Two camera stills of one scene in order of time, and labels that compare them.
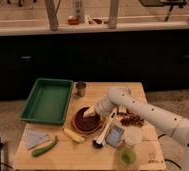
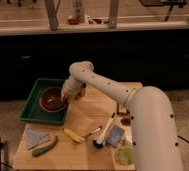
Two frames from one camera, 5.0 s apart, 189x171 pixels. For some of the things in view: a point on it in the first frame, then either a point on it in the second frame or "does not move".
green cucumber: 45,148 does not move
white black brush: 98,141 does not move
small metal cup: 81,87 does not move
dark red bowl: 86,124 → 51,100
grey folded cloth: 34,138 does not move
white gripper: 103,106 → 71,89
